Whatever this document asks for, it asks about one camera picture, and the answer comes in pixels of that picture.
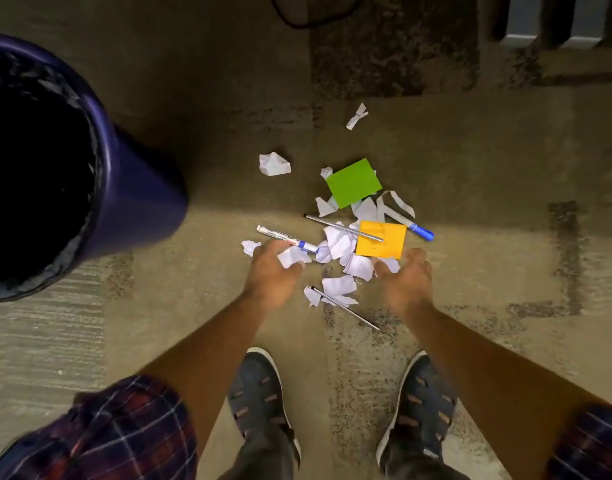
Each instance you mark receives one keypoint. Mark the person's right hand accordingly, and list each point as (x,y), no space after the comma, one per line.
(408,287)

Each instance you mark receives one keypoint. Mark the pile of torn white papers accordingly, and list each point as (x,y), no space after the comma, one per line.
(340,243)

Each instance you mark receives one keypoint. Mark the orange sticky note pad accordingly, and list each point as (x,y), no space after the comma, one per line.
(381,240)

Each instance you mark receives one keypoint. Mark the dark blue shoe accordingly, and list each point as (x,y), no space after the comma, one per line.
(423,399)
(258,394)

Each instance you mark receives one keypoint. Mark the person's left fingers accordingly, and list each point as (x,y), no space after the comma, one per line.
(271,252)

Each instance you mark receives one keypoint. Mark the grey furniture leg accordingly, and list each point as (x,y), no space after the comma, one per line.
(584,22)

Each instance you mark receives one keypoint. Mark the crumpled white paper ball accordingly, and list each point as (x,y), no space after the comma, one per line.
(274,164)

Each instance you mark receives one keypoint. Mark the person's right fingers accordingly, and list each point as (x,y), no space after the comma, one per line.
(411,259)

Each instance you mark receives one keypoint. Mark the person's right forearm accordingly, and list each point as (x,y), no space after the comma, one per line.
(485,384)

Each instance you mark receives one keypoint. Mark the plaid shirt sleeve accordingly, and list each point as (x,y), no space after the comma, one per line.
(590,444)
(111,434)

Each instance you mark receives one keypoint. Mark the plaid left shirt sleeve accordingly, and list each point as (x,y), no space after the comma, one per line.
(111,434)

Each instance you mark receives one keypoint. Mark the grey left trouser leg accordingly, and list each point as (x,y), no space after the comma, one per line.
(263,457)

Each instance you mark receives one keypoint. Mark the person's left hand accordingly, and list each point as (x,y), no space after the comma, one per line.
(271,282)

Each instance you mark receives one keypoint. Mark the black bin liner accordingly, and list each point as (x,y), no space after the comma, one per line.
(31,169)

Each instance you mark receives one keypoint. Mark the green sticky note pad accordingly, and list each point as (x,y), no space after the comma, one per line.
(353,183)

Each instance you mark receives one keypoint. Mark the silver pen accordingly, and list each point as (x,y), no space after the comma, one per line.
(343,307)
(336,225)

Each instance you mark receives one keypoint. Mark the small white paper bit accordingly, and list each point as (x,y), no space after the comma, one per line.
(249,247)

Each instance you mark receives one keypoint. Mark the person's left forearm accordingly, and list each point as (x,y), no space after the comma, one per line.
(221,354)

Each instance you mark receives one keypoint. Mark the white marker with blue cap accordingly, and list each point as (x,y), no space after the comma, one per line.
(418,229)
(281,235)

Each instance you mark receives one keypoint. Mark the dark blue left shoe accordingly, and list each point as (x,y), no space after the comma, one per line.
(258,394)

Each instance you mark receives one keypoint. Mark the dark blue right shoe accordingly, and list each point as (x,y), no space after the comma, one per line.
(423,399)

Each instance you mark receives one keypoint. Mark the plaid right shirt sleeve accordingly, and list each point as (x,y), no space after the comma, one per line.
(590,444)

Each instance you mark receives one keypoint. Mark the blue trash bin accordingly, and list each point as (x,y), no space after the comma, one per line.
(141,194)

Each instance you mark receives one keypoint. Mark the twisted white paper scrap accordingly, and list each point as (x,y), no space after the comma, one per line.
(357,117)

